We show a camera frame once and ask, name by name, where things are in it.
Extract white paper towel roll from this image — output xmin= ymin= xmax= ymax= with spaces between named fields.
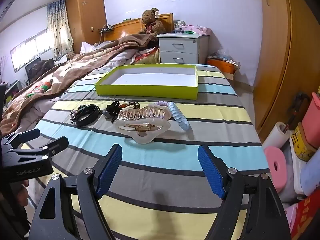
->
xmin=262 ymin=121 xmax=292 ymax=151

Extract black hair tie with charms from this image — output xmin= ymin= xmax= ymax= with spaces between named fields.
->
xmin=103 ymin=100 xmax=120 ymax=123

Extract dark cloth pile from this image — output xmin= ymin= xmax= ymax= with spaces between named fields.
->
xmin=25 ymin=58 xmax=56 ymax=85

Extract beaded hair tie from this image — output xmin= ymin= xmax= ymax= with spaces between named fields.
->
xmin=119 ymin=101 xmax=140 ymax=110

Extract blue spiral hair tie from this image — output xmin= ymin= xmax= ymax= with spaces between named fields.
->
xmin=156 ymin=100 xmax=189 ymax=131

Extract clear claw hair clip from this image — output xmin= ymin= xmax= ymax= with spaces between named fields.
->
xmin=111 ymin=103 xmax=172 ymax=145

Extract large wooden wardrobe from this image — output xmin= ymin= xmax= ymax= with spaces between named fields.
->
xmin=252 ymin=0 xmax=320 ymax=143

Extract olive patterned pillow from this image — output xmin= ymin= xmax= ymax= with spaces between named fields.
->
xmin=130 ymin=47 xmax=161 ymax=65

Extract brown teddy bear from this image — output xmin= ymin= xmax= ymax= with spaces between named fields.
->
xmin=138 ymin=8 xmax=165 ymax=43

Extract pink plastic container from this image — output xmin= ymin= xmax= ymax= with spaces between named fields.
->
xmin=301 ymin=92 xmax=320 ymax=144

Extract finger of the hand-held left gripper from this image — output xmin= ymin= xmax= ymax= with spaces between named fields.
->
xmin=1 ymin=129 xmax=41 ymax=151
xmin=9 ymin=137 xmax=69 ymax=161

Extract clear plastic bags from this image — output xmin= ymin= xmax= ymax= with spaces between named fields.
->
xmin=212 ymin=49 xmax=240 ymax=62

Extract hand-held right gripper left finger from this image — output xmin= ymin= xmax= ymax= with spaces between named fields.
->
xmin=29 ymin=144 xmax=123 ymax=240

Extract green shallow box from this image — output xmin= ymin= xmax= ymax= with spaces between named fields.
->
xmin=94 ymin=64 xmax=199 ymax=101

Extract clear jars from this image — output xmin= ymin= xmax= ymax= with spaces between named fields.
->
xmin=173 ymin=20 xmax=185 ymax=33

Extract tall wooden cabinet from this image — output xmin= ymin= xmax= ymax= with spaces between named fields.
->
xmin=65 ymin=0 xmax=107 ymax=54

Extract dark metal tool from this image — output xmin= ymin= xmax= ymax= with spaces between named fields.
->
xmin=287 ymin=92 xmax=311 ymax=130

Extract brown blanket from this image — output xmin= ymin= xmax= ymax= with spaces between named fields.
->
xmin=0 ymin=34 xmax=159 ymax=135

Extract wooden headboard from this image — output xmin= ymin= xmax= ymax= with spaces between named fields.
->
xmin=103 ymin=13 xmax=174 ymax=43

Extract pale floral quilt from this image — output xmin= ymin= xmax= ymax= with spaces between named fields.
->
xmin=80 ymin=42 xmax=140 ymax=74

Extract striped bed sheet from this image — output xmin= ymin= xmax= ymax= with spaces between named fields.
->
xmin=25 ymin=64 xmax=270 ymax=240

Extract person's left hand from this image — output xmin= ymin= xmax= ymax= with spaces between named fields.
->
xmin=9 ymin=179 xmax=30 ymax=208

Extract grey drawer nightstand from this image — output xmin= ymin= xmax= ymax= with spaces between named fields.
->
xmin=157 ymin=32 xmax=210 ymax=65

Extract orange box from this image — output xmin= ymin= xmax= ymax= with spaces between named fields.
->
xmin=207 ymin=57 xmax=238 ymax=75

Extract blue cloth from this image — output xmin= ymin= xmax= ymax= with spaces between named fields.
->
xmin=300 ymin=155 xmax=320 ymax=197

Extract dotted curtain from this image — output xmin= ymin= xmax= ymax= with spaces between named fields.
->
xmin=46 ymin=0 xmax=74 ymax=62

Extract yellow box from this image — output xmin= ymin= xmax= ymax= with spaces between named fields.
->
xmin=291 ymin=122 xmax=318 ymax=162

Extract red box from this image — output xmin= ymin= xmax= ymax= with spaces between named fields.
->
xmin=291 ymin=195 xmax=320 ymax=240

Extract pink floral tissue box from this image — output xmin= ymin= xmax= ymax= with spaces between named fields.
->
xmin=180 ymin=24 xmax=212 ymax=36

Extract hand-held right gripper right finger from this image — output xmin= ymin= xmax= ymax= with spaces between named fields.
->
xmin=197 ymin=144 xmax=292 ymax=240

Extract pink paper roll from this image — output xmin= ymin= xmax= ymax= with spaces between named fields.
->
xmin=264 ymin=146 xmax=287 ymax=193

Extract window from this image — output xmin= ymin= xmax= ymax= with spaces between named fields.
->
xmin=10 ymin=27 xmax=54 ymax=73

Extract black wristband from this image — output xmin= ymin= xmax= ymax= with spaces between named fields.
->
xmin=74 ymin=104 xmax=102 ymax=127

